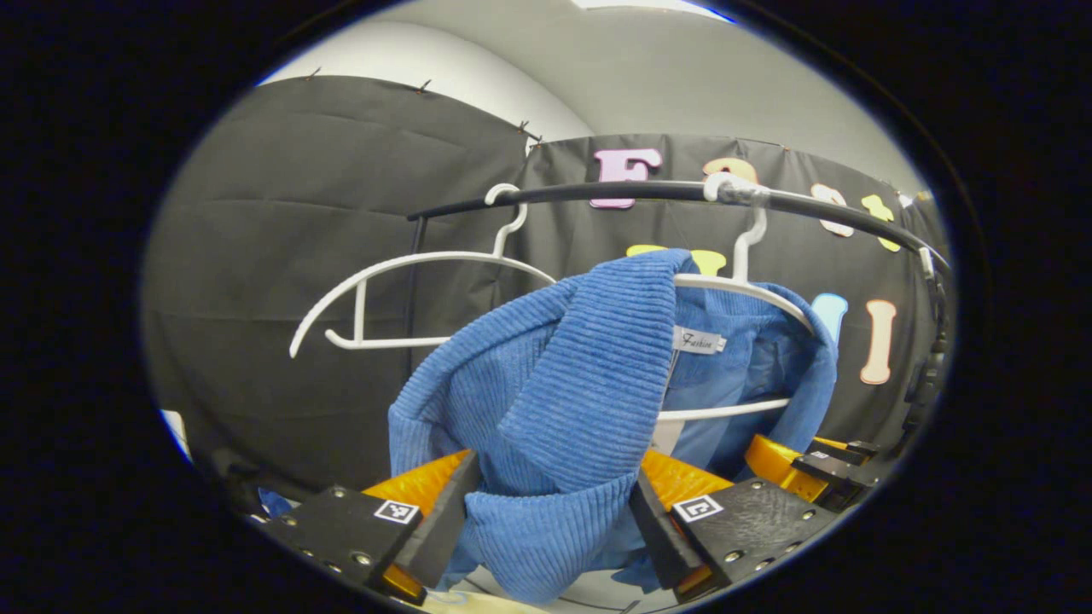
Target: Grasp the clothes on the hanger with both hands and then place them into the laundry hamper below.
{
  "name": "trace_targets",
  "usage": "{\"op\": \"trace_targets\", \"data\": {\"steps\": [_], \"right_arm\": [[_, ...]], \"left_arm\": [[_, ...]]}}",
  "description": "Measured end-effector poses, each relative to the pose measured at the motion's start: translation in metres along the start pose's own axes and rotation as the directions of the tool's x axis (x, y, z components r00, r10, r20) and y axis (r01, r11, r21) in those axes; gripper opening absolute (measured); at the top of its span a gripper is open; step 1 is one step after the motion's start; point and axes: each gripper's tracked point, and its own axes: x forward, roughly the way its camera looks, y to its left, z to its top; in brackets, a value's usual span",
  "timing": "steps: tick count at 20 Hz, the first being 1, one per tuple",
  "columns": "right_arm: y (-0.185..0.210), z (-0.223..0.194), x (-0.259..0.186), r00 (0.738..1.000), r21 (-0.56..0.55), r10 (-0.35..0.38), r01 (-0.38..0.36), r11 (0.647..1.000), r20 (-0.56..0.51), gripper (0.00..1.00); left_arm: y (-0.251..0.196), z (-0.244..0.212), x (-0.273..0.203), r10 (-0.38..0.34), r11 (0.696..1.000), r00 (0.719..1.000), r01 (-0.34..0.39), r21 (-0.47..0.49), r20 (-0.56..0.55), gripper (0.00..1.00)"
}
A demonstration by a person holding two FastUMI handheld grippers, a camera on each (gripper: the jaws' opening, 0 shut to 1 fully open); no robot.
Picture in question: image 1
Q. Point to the ceiling light panel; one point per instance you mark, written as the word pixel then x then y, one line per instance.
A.
pixel 648 5

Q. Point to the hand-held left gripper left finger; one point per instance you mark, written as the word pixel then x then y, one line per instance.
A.
pixel 435 537

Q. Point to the black metal clothes rack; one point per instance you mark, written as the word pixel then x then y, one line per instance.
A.
pixel 597 192

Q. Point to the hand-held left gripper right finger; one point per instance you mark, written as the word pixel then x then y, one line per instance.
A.
pixel 661 537

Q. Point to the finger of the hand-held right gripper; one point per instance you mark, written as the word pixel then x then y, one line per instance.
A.
pixel 832 477
pixel 853 448

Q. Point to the white plastic hanger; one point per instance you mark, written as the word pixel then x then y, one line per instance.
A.
pixel 739 260
pixel 384 343

